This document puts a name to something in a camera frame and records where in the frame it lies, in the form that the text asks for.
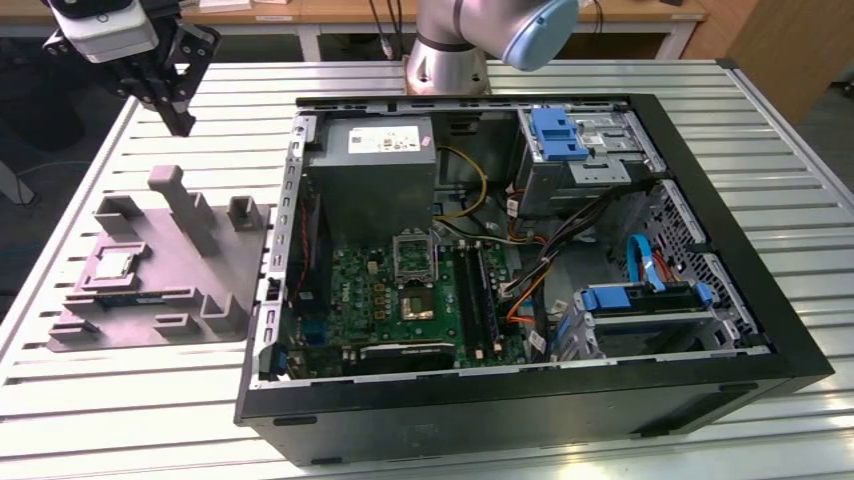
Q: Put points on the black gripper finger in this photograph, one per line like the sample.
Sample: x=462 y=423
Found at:
x=197 y=50
x=127 y=82

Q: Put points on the silver CPU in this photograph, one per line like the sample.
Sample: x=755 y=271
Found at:
x=114 y=265

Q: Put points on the CPU socket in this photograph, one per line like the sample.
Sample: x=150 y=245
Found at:
x=420 y=307

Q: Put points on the small white box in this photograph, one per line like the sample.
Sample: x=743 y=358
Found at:
x=227 y=5

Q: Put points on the black office chair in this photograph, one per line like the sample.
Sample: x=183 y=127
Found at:
x=34 y=115

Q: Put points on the grey power supply unit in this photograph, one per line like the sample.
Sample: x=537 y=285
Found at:
x=374 y=190

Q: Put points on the grey parts rack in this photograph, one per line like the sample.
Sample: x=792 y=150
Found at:
x=174 y=280

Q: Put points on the RAM stick with blue label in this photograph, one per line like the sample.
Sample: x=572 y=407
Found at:
x=127 y=301

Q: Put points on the green motherboard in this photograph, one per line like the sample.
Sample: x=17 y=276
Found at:
x=361 y=270

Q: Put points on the empty blue disk carrier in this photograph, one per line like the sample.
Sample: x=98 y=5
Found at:
x=554 y=135

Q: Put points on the blue port connector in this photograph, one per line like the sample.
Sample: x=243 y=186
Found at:
x=281 y=364

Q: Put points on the black RAM slot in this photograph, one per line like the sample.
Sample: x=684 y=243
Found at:
x=469 y=300
x=488 y=300

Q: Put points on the metal disk bay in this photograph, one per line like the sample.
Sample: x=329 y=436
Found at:
x=601 y=172
x=650 y=316

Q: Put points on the wooden desk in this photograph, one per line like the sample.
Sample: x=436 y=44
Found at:
x=634 y=15

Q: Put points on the black graphics card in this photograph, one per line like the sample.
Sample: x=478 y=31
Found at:
x=404 y=351

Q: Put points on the hard disk in blue carrier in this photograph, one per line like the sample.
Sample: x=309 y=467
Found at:
x=608 y=300

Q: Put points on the black PC case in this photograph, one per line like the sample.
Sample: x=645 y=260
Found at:
x=468 y=415

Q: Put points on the wooden cabinet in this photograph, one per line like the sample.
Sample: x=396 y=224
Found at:
x=788 y=50

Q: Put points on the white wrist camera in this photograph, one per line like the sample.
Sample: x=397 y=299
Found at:
x=107 y=30

